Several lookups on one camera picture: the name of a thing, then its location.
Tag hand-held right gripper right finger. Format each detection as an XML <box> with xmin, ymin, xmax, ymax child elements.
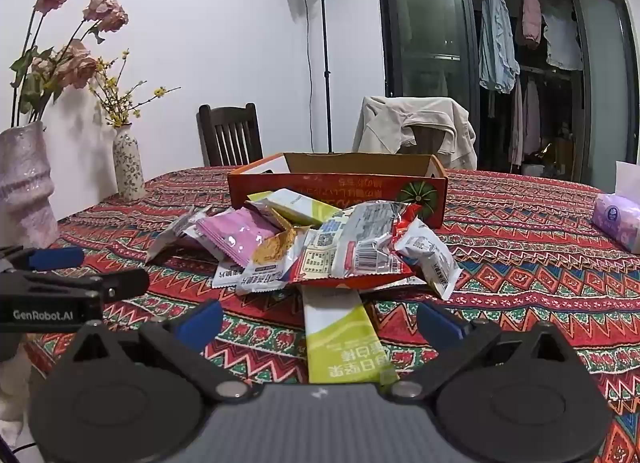
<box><xmin>390</xmin><ymin>300</ymin><xmax>596</xmax><ymax>401</ymax></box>

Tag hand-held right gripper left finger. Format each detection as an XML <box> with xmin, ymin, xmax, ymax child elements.
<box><xmin>55</xmin><ymin>299</ymin><xmax>261</xmax><ymax>404</ymax></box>

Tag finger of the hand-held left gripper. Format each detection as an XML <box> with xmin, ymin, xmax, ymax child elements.
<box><xmin>0</xmin><ymin>245</ymin><xmax>86</xmax><ymax>274</ymax></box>
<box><xmin>0</xmin><ymin>268</ymin><xmax>151</xmax><ymax>302</ymax></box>

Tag small white snack packet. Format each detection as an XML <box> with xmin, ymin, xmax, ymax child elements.
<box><xmin>394</xmin><ymin>218</ymin><xmax>462</xmax><ymax>300</ymax></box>

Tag pink snack packet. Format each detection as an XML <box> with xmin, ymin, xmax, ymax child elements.
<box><xmin>195</xmin><ymin>207</ymin><xmax>281</xmax><ymax>269</ymax></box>

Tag long green snack packet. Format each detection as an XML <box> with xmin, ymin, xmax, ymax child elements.
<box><xmin>302</xmin><ymin>287</ymin><xmax>397</xmax><ymax>385</ymax></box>

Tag yellow brown snack packet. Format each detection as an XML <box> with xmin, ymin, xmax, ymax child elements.
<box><xmin>235</xmin><ymin>225</ymin><xmax>312</xmax><ymax>296</ymax></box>

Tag pale green white snack packet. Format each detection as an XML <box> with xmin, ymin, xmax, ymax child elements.
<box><xmin>247</xmin><ymin>188</ymin><xmax>342</xmax><ymax>228</ymax></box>

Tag orange cardboard box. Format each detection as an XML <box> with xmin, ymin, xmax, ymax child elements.
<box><xmin>227</xmin><ymin>152</ymin><xmax>448</xmax><ymax>230</ymax></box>

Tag large pink textured vase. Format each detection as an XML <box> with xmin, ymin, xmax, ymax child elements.
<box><xmin>0</xmin><ymin>121</ymin><xmax>61</xmax><ymax>250</ymax></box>

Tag red patterned tablecloth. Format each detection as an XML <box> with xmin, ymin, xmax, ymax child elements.
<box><xmin>25</xmin><ymin>165</ymin><xmax>640</xmax><ymax>463</ymax></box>

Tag small floral ceramic vase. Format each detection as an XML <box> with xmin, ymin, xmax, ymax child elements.
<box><xmin>112</xmin><ymin>124</ymin><xmax>147</xmax><ymax>202</ymax></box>

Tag yellow blossom twigs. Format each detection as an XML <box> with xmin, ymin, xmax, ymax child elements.
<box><xmin>90</xmin><ymin>49</ymin><xmax>182</xmax><ymax>130</ymax></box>

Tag wooden chair under jacket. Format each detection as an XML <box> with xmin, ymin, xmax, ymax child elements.
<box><xmin>399</xmin><ymin>124</ymin><xmax>442</xmax><ymax>156</ymax></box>

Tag dark wooden chair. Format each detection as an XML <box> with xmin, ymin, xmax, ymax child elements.
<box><xmin>196</xmin><ymin>103</ymin><xmax>264</xmax><ymax>167</ymax></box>

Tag pink dried flowers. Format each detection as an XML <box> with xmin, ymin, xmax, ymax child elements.
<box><xmin>10</xmin><ymin>0</ymin><xmax>130</xmax><ymax>126</ymax></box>

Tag beige jacket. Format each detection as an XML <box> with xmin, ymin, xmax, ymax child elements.
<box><xmin>352</xmin><ymin>95</ymin><xmax>478</xmax><ymax>171</ymax></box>

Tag purple tissue pack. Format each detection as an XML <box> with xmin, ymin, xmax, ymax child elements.
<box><xmin>591</xmin><ymin>193</ymin><xmax>640</xmax><ymax>254</ymax></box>

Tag hanging pale pink garments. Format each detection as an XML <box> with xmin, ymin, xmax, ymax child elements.
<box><xmin>509</xmin><ymin>75</ymin><xmax>543</xmax><ymax>164</ymax></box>

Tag studio light on stand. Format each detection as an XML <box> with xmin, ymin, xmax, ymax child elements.
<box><xmin>297</xmin><ymin>0</ymin><xmax>336</xmax><ymax>154</ymax></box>

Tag black framed sliding glass door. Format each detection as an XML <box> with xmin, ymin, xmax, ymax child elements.
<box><xmin>374</xmin><ymin>0</ymin><xmax>637</xmax><ymax>184</ymax></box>

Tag hanging light blue shirt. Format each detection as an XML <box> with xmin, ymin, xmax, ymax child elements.
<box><xmin>478</xmin><ymin>0</ymin><xmax>521</xmax><ymax>94</ymax></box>

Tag hanging white top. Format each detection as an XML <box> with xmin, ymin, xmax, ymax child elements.
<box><xmin>542</xmin><ymin>8</ymin><xmax>585</xmax><ymax>71</ymax></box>

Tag hanging pink jacket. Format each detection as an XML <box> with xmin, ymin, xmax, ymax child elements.
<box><xmin>520</xmin><ymin>0</ymin><xmax>544</xmax><ymax>51</ymax></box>

